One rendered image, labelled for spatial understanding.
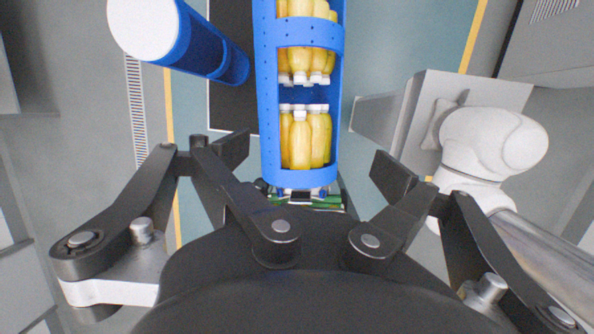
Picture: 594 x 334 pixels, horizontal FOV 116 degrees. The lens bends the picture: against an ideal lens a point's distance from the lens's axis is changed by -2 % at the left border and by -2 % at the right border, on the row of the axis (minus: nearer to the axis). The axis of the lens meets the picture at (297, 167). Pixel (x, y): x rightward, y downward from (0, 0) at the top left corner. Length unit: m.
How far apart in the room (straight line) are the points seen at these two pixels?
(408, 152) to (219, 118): 1.46
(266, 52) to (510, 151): 0.64
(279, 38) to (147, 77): 1.87
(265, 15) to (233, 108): 1.20
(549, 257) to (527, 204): 2.30
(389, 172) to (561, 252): 0.47
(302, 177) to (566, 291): 0.56
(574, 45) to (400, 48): 0.91
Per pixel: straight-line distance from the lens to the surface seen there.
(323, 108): 0.74
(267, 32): 0.64
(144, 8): 1.04
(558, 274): 0.60
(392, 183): 0.17
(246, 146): 0.20
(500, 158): 0.66
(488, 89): 0.93
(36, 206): 3.92
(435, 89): 0.83
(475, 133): 0.67
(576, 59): 1.90
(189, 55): 1.52
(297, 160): 0.62
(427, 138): 0.83
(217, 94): 1.83
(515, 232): 0.63
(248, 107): 1.73
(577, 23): 1.99
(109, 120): 2.70
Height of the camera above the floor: 1.80
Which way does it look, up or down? 73 degrees down
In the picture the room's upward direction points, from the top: 165 degrees counter-clockwise
